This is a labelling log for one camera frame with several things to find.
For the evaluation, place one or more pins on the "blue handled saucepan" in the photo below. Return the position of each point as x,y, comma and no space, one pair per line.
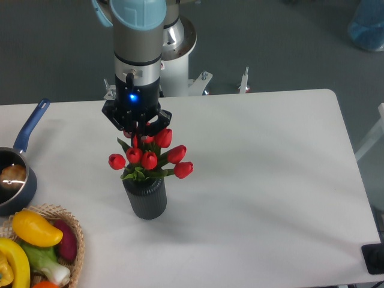
18,180

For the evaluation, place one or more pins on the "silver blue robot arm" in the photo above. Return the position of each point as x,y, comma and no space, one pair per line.
138,27

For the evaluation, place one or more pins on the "black device at table edge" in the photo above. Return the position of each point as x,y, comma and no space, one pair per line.
373,257

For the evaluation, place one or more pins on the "woven wicker basket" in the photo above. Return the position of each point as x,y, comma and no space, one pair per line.
51,213

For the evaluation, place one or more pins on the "green white leek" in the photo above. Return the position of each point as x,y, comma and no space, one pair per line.
43,260

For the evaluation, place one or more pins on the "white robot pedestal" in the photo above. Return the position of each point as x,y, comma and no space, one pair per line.
179,41

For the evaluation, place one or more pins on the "purple sweet potato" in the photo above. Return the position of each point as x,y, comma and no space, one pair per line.
67,248

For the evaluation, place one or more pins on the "blue plastic bag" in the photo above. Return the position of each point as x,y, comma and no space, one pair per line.
366,28

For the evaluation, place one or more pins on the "yellow bell pepper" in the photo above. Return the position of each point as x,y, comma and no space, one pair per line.
18,261

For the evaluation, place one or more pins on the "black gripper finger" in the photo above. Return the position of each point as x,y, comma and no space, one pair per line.
121,118
153,128

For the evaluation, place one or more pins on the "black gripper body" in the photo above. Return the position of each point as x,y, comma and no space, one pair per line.
139,98

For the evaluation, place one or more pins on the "red tulip bouquet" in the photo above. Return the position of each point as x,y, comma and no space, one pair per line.
143,160

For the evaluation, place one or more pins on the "yellow mango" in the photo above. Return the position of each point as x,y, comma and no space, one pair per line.
35,229

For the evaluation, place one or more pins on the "orange fruit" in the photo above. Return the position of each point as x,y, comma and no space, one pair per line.
45,284

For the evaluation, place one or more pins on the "white frame at right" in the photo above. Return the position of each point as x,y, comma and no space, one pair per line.
372,137

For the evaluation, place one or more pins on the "dark grey ribbed vase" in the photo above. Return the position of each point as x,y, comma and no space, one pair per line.
148,199

